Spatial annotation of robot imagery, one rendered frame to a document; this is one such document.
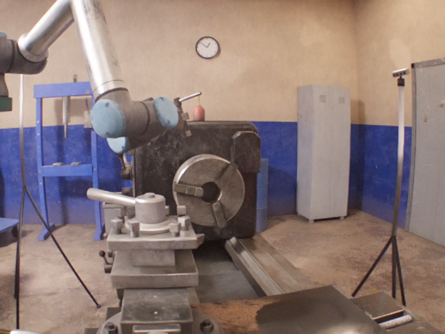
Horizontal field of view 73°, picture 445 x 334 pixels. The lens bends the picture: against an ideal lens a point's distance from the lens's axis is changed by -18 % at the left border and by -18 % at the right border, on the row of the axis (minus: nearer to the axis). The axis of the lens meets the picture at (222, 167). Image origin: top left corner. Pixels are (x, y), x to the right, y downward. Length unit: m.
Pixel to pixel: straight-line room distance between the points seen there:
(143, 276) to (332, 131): 4.36
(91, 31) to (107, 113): 0.24
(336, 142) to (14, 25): 4.76
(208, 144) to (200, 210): 0.31
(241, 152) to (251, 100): 3.54
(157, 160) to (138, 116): 0.60
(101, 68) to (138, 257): 0.45
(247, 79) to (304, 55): 0.98
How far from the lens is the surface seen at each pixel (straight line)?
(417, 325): 0.91
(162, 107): 0.91
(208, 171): 1.26
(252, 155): 1.45
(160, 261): 0.70
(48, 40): 1.47
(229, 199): 1.29
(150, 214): 0.68
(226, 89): 4.87
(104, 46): 0.92
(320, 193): 4.87
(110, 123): 0.81
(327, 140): 4.82
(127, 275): 0.67
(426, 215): 4.50
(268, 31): 5.20
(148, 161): 1.44
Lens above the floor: 1.34
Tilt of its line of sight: 7 degrees down
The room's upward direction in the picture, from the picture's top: straight up
